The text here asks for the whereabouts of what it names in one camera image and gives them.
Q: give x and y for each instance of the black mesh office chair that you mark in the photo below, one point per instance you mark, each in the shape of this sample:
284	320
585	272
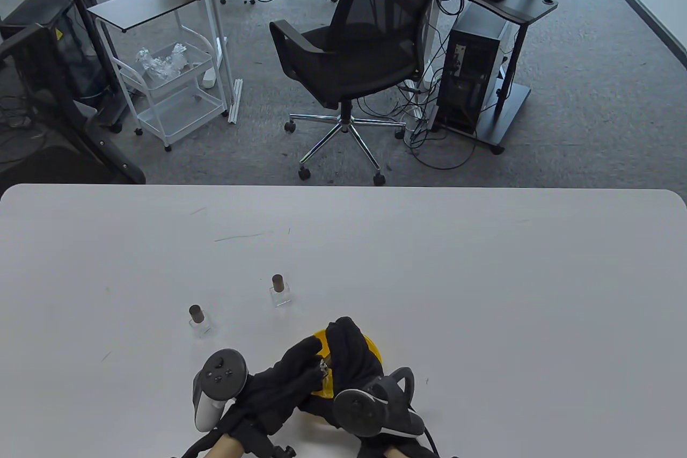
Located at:
375	1

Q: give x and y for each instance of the white metal utility cart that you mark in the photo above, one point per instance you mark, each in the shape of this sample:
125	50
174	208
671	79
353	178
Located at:
182	113

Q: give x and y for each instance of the white metal frame desk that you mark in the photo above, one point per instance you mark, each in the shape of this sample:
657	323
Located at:
216	23

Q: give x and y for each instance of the yellow bowl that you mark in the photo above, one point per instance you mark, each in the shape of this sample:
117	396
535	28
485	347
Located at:
373	349

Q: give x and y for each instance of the person's left hand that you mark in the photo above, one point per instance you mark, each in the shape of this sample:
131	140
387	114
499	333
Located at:
279	388

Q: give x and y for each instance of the black and white tracking controller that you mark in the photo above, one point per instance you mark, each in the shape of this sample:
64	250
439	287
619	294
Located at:
360	412
225	372

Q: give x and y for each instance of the crumpled clear plastic wrap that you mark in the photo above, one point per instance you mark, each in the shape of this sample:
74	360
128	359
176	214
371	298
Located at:
161	63

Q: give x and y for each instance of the black stand pole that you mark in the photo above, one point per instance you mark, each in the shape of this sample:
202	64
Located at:
80	1

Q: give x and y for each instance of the black mobile computer stand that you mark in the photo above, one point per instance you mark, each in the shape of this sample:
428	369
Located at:
528	9

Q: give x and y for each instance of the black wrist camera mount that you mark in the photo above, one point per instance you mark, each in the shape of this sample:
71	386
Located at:
273	447

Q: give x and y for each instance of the large black equipment frame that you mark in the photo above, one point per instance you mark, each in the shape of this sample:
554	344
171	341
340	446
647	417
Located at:
32	93

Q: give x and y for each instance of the brown perfume bottle cap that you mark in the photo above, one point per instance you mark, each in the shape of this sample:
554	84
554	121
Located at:
278	282
195	313

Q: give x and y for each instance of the clear glass perfume bottle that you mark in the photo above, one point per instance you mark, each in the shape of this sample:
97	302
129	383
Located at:
280	298
201	326

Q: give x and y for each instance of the black equipment cabinet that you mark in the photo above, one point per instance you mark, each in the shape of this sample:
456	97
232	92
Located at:
64	50

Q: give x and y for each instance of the black computer tower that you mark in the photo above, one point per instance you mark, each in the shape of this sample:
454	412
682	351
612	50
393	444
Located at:
472	71

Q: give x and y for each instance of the dark wooden cart top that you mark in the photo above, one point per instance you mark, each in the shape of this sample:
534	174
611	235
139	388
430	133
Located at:
145	4

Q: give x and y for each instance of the person's left forearm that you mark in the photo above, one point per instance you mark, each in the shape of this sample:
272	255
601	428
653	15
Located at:
225	450

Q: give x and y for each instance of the person's right hand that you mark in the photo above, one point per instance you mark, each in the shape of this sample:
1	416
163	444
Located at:
349	345

